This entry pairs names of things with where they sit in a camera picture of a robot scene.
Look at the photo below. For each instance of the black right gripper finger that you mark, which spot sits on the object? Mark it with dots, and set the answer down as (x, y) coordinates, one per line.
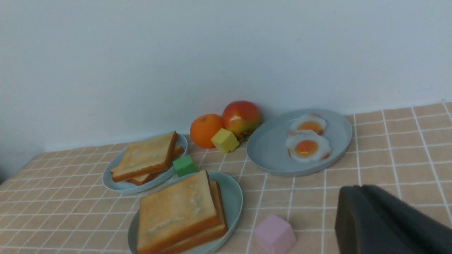
(370, 220)

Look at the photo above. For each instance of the toast slice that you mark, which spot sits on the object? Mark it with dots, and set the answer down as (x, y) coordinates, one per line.
(210, 234)
(175, 213)
(145, 157)
(140, 180)

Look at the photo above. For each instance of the pink cube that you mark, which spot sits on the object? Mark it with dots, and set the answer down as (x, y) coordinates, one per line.
(275, 235)

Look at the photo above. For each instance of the lower right fried egg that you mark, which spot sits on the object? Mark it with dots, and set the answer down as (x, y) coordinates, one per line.
(307, 146)

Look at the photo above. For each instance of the fried egg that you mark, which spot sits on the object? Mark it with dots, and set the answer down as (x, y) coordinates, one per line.
(307, 146)
(307, 123)

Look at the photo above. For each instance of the back fried egg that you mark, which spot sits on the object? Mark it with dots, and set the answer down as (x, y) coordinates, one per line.
(307, 123)

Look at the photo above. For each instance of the blue egg plate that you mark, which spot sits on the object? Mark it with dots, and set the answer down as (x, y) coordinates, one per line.
(267, 145)

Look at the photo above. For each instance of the green centre plate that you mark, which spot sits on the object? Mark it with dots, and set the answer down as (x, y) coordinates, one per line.
(232, 199)

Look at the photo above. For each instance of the red yellow apple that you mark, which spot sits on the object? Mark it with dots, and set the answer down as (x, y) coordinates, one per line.
(242, 118)

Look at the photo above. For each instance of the yellow cube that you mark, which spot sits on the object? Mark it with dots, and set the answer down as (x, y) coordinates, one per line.
(225, 141)

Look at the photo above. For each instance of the orange fruit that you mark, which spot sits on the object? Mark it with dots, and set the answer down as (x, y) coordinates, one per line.
(204, 128)

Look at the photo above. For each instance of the green cube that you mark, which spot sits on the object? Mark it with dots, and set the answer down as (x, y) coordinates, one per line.
(184, 166)

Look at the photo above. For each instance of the blue bread plate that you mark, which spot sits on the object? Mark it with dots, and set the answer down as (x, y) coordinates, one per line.
(125, 187)

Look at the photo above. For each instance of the checkered beige tablecloth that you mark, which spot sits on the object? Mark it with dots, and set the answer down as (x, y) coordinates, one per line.
(57, 204)

